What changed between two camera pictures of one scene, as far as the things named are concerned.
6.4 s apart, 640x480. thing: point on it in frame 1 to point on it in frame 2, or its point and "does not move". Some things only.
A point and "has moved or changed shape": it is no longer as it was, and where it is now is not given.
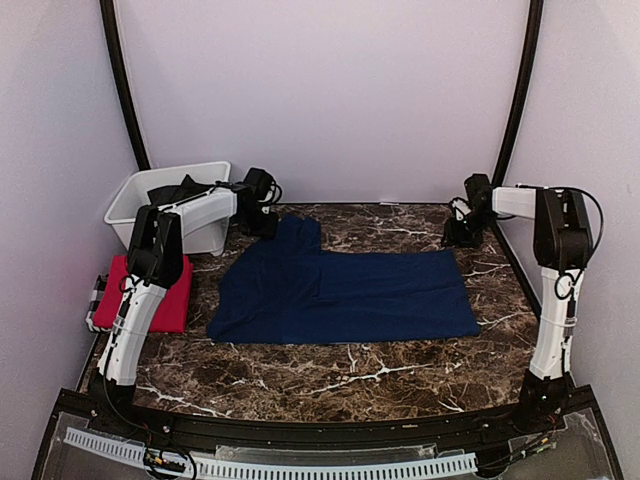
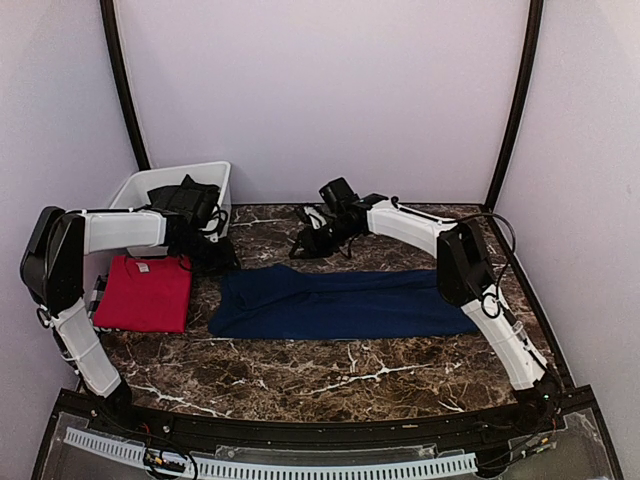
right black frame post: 528,76 does not move
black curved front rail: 332,433 does not move
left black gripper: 268,231 to 223,263
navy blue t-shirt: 281,288 has moved or changed shape
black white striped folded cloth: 96,298 does not move
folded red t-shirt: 173,309 does not move
